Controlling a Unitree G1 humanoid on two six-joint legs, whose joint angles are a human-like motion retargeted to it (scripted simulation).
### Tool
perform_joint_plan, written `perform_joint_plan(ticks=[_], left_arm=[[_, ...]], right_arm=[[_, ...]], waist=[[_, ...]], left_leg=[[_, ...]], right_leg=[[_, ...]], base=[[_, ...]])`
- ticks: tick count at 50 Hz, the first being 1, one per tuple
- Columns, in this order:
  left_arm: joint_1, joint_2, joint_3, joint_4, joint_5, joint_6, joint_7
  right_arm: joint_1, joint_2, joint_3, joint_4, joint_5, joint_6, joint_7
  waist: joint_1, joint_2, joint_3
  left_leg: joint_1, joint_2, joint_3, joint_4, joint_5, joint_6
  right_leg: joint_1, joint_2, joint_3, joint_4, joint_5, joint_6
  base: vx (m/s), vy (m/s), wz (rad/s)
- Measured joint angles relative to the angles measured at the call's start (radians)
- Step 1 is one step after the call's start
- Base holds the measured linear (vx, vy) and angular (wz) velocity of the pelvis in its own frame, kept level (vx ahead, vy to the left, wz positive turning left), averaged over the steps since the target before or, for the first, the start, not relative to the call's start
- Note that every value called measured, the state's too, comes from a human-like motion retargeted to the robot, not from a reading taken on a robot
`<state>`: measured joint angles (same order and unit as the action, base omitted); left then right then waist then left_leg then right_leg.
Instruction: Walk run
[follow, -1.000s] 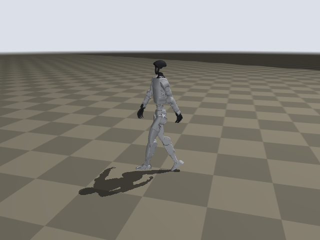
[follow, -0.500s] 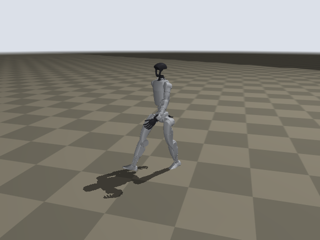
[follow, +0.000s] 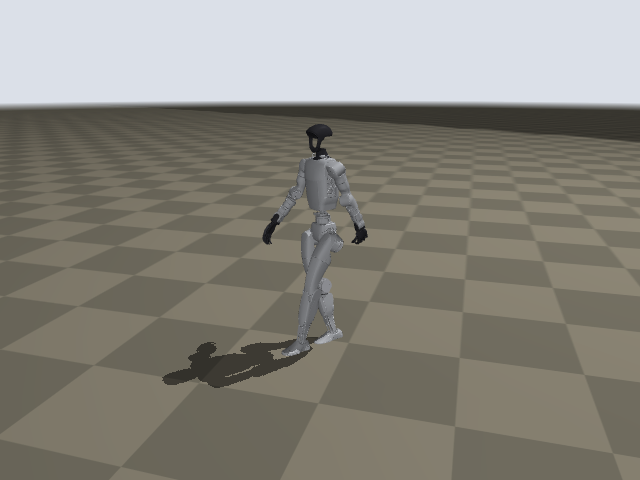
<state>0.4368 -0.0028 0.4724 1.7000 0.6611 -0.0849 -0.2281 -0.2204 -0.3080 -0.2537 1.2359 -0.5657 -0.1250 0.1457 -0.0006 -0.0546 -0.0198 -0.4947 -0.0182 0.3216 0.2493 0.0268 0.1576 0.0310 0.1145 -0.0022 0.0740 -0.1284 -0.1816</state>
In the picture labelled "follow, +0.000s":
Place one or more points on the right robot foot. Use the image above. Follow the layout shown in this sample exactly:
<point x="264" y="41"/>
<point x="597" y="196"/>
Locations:
<point x="327" y="337"/>

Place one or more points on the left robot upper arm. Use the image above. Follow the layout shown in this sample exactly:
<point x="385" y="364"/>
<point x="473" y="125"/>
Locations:
<point x="337" y="171"/>

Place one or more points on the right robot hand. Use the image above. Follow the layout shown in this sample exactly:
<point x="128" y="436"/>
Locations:
<point x="270" y="229"/>

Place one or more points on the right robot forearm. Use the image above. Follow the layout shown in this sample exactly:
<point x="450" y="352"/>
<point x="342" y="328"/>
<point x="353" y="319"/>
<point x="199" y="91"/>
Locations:
<point x="285" y="208"/>

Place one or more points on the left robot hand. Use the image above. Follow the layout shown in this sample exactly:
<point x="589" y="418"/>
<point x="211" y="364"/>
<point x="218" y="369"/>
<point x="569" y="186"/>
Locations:
<point x="361" y="234"/>

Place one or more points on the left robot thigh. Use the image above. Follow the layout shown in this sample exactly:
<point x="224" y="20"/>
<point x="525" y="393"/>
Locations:
<point x="321" y="259"/>

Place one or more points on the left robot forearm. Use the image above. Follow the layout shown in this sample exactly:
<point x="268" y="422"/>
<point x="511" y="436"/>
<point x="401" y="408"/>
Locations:
<point x="354" y="212"/>

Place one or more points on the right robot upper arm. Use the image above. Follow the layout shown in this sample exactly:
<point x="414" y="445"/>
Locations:
<point x="297" y="191"/>

